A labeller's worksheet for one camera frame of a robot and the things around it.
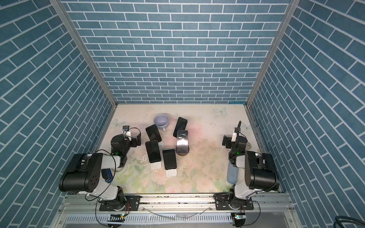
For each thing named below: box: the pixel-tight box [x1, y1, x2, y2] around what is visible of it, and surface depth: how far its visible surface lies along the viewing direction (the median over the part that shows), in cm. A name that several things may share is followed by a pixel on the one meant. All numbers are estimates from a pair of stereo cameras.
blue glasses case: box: [226, 160, 239, 185], surface depth 83 cm
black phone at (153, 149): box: [145, 140, 162, 163], surface depth 84 cm
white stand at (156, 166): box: [149, 161, 162, 170], surface depth 88 cm
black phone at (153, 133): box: [145, 123, 162, 143], surface depth 89 cm
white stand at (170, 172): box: [164, 169, 178, 178], surface depth 84 cm
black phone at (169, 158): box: [162, 148, 177, 171], surface depth 80 cm
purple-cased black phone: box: [176, 129, 189, 154], surface depth 91 cm
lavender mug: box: [153, 113, 170, 132], surface depth 105 cm
